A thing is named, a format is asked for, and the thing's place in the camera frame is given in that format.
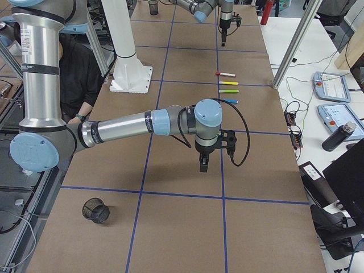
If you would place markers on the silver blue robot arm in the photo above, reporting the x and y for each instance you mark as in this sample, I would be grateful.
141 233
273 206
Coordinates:
44 138
202 9

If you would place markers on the yellow highlighter marker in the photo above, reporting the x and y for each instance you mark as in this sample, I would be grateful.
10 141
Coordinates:
228 83

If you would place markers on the far blue teach pendant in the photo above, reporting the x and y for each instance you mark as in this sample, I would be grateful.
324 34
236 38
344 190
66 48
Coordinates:
331 87

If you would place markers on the blue teach pendant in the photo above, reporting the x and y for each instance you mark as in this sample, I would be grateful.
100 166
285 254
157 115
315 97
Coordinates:
331 87
336 114

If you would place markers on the red water bottle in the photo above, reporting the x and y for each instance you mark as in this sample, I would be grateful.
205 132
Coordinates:
267 11

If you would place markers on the black mesh pencil cup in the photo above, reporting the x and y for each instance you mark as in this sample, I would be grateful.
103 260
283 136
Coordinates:
153 7
95 210

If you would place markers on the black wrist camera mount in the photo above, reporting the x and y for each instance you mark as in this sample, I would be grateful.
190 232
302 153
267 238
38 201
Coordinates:
227 140
236 18

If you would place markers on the seated person in black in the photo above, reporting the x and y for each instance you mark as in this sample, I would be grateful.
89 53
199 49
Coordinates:
80 79

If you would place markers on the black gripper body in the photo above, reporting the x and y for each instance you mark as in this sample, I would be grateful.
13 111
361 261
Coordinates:
224 25
205 149

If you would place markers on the black monitor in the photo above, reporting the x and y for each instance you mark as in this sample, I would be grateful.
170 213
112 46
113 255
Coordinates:
345 177

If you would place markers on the far black mesh pencil cup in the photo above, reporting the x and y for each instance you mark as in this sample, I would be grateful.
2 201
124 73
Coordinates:
153 7

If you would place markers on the green highlighter marker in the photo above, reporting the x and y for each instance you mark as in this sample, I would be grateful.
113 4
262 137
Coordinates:
228 91

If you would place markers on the near black mesh pencil cup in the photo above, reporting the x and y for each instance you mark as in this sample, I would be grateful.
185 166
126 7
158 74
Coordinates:
95 210

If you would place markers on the small black electronics board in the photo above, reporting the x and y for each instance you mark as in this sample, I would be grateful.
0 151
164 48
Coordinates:
290 118

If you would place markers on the aluminium frame post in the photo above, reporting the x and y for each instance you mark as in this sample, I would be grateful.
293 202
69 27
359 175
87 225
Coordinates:
296 40

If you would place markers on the black water bottle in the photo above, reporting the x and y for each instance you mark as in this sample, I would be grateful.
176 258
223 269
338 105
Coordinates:
339 136

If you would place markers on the red capped white marker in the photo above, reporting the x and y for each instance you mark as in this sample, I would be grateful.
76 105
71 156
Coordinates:
225 74

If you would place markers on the blue marker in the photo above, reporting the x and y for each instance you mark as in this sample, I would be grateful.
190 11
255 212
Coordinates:
231 101

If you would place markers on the near blue teach pendant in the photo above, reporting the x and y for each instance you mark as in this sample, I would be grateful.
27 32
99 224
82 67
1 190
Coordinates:
336 114

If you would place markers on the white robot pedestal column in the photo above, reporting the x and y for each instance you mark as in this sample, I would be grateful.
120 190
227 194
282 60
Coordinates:
129 74

